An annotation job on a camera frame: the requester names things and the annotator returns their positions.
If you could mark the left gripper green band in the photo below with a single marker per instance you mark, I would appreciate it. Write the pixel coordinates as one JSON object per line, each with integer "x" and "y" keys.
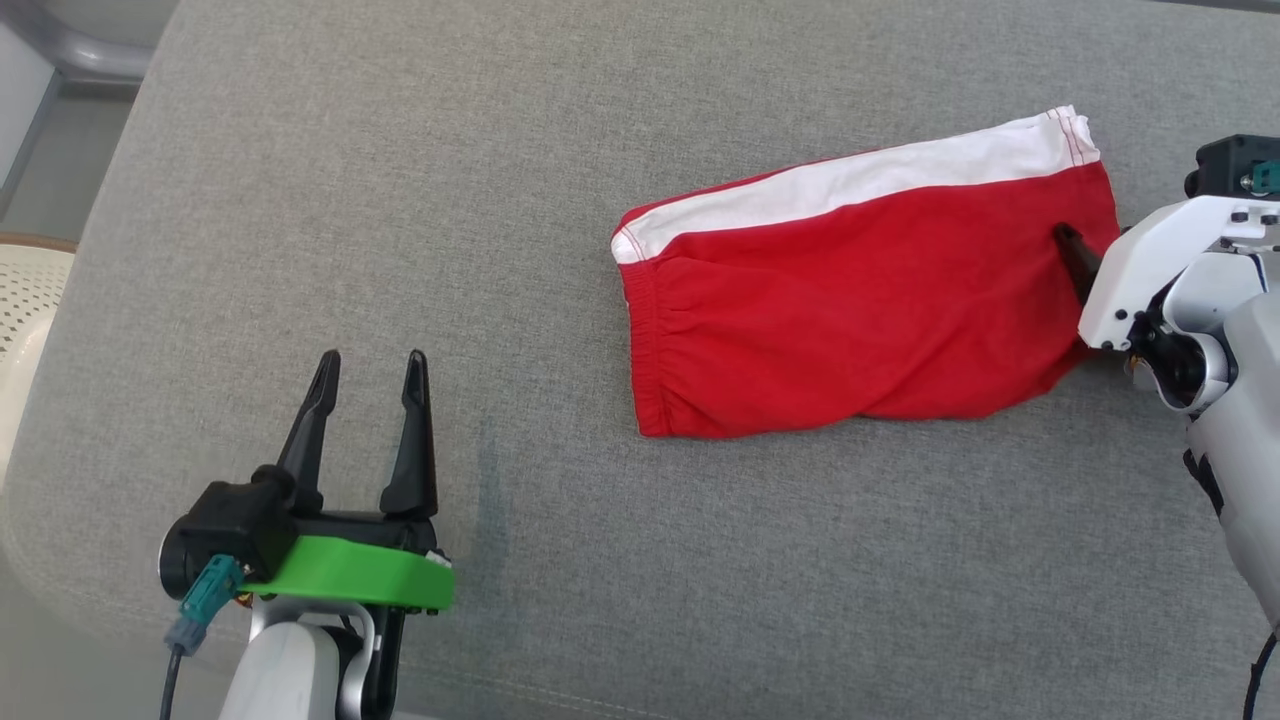
{"x": 360, "y": 575}

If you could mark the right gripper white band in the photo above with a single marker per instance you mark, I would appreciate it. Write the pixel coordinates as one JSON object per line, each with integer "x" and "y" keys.
{"x": 1130, "y": 270}

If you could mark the red shorts white stripe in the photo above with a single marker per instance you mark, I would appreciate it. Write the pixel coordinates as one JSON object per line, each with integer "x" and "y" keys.
{"x": 850, "y": 310}

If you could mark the grey fabric sofa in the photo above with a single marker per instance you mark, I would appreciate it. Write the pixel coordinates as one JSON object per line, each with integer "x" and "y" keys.
{"x": 600, "y": 560}

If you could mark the white perforated laundry basket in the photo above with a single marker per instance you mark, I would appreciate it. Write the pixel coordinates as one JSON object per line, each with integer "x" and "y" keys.
{"x": 25, "y": 310}

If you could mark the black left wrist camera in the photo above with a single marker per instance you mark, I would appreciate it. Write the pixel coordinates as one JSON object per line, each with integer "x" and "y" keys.
{"x": 245, "y": 525}

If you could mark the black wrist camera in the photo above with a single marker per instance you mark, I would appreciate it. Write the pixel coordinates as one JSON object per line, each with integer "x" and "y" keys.
{"x": 245, "y": 525}
{"x": 1225, "y": 165}

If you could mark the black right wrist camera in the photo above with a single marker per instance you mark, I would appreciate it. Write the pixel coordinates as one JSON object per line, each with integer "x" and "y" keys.
{"x": 1225, "y": 165}

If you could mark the grey curved metal rail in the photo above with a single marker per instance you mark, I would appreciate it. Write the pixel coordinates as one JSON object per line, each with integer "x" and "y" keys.
{"x": 90, "y": 55}

